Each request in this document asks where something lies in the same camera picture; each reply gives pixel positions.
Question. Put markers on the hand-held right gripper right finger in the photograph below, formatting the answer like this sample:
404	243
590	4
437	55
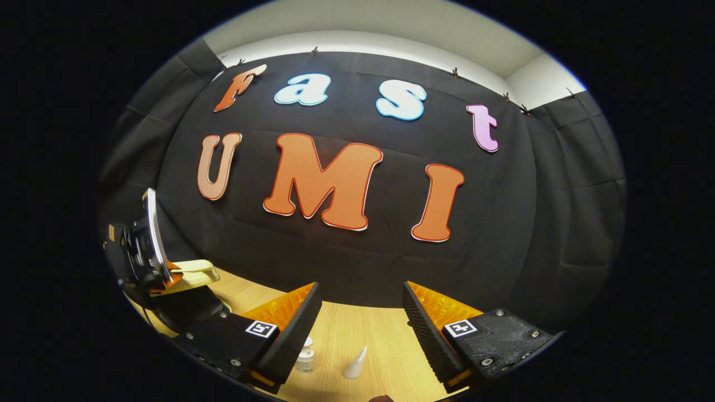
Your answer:
427	329

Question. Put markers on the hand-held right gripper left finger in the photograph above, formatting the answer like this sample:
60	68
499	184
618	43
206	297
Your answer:
296	329

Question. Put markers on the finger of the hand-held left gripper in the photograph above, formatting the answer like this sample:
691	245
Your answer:
170	281

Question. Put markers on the small white pump bottle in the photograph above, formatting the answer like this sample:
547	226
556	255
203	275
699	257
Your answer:
306	360

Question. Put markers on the white squeeze tube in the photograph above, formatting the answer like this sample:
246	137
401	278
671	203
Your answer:
355	368

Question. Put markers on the black backdrop cloth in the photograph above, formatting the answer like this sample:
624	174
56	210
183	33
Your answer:
363	262

